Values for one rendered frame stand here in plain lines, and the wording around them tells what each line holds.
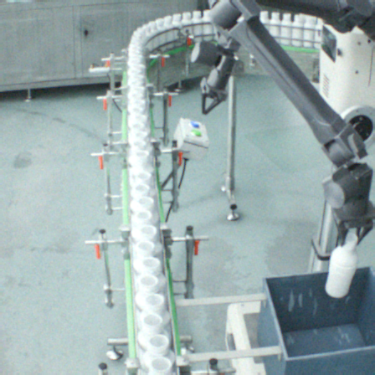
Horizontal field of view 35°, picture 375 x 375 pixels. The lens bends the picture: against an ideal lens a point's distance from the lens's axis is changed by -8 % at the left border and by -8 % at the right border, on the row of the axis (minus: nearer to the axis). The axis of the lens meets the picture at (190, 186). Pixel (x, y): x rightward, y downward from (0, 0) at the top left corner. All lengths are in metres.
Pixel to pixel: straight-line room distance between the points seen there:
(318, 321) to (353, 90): 0.67
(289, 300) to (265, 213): 1.96
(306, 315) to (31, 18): 3.74
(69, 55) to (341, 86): 3.46
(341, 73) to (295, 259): 1.66
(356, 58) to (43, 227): 2.27
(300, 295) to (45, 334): 1.48
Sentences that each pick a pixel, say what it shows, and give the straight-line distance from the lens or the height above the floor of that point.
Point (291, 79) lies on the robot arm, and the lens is 1.29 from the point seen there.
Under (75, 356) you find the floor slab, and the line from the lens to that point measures 2.72.
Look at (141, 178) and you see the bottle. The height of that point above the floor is 1.15.
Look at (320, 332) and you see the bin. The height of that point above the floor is 0.73.
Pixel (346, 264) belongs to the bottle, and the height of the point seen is 1.10.
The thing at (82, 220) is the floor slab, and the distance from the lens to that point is 3.56.
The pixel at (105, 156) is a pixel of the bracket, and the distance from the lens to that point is 1.88.
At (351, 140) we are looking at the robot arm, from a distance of 1.29.
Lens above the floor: 1.95
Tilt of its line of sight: 31 degrees down
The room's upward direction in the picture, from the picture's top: straight up
